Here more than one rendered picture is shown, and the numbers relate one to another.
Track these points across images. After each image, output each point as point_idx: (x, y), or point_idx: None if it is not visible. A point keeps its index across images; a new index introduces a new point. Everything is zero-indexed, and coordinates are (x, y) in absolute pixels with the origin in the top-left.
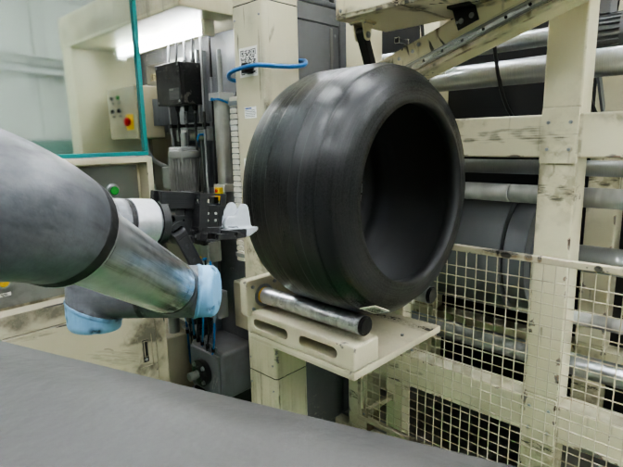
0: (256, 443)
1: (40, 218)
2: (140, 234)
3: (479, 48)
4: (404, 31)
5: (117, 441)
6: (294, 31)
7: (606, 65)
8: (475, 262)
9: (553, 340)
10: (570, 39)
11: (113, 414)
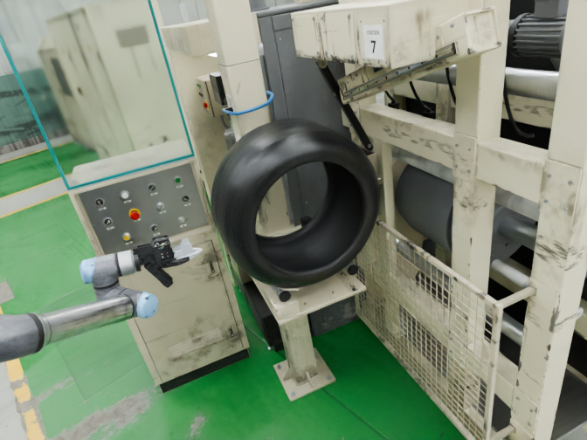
0: None
1: (4, 352)
2: (72, 319)
3: (394, 85)
4: None
5: None
6: (258, 78)
7: (520, 91)
8: (433, 227)
9: (464, 303)
10: (470, 79)
11: None
